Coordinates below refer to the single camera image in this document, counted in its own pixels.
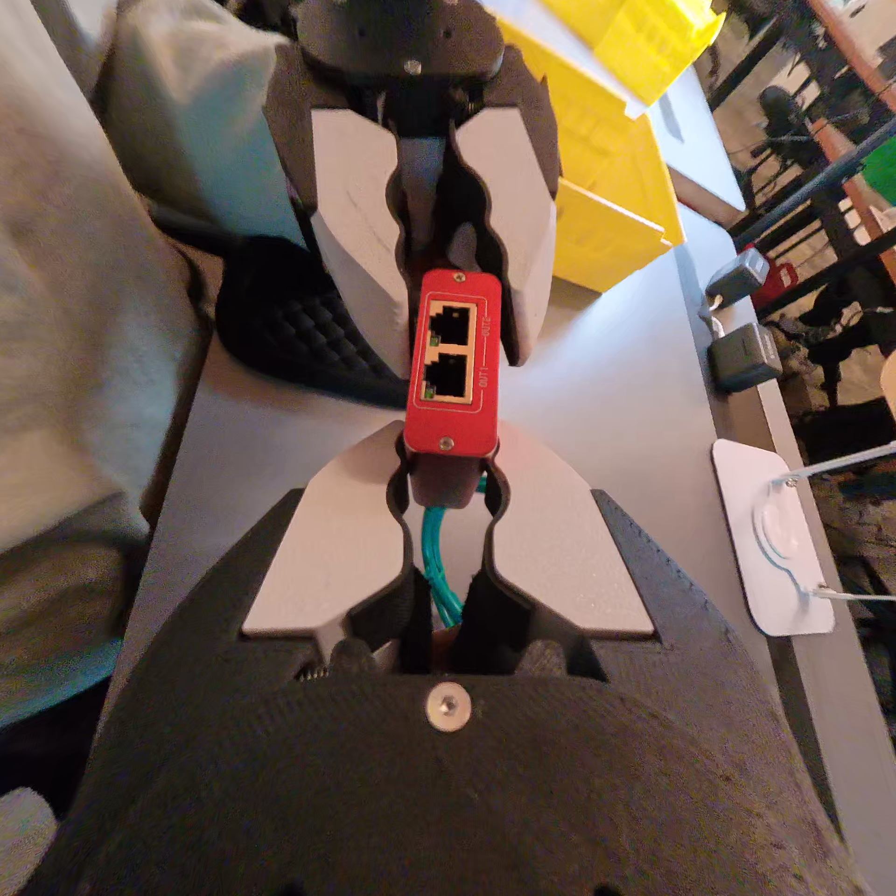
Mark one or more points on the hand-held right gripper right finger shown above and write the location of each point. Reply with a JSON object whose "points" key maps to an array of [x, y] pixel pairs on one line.
{"points": [[567, 560]]}

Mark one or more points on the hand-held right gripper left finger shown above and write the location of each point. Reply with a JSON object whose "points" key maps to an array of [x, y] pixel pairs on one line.
{"points": [[329, 560]]}

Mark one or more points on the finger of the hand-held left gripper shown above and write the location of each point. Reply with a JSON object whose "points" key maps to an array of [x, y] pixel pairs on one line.
{"points": [[521, 210], [357, 224]]}

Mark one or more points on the yellow plastic bin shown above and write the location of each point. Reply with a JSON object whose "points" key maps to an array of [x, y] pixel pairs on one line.
{"points": [[609, 210], [644, 42]]}

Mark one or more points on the red ethernet splitter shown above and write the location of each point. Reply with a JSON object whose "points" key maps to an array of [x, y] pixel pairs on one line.
{"points": [[455, 427]]}

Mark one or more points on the grey desk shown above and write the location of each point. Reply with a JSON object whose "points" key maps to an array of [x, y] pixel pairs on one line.
{"points": [[616, 364]]}

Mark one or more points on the black mesh pad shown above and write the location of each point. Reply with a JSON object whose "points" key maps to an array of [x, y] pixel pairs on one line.
{"points": [[294, 322]]}

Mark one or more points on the instruction sign on white stand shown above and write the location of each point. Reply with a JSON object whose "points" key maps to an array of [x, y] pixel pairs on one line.
{"points": [[742, 504]]}

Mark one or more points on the small grey power box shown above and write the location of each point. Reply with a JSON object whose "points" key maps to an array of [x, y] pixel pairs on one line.
{"points": [[735, 276]]}

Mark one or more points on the red container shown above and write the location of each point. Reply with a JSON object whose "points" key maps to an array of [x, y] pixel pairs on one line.
{"points": [[777, 269]]}

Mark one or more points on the large grey power box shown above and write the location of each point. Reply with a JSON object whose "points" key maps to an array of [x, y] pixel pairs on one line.
{"points": [[742, 357]]}

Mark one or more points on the studio light on stand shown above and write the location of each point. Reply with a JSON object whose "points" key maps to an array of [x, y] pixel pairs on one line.
{"points": [[805, 185]]}

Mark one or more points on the person's pale sweater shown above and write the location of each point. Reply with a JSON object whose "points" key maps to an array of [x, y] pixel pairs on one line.
{"points": [[70, 315]]}

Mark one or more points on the wooden office table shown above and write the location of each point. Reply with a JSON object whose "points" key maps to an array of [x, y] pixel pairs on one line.
{"points": [[833, 150]]}

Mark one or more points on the green plastic bin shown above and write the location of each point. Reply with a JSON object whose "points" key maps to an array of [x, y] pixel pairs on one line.
{"points": [[882, 171]]}

